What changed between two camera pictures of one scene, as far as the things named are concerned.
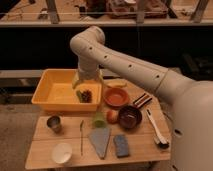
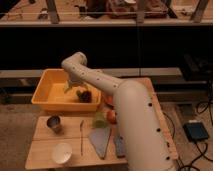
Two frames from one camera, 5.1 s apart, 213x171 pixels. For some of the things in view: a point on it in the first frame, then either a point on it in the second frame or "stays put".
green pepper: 80,96 stays put
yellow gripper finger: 75,78 -> 66,86
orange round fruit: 112,116 stays put
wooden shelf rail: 106,22 stays put
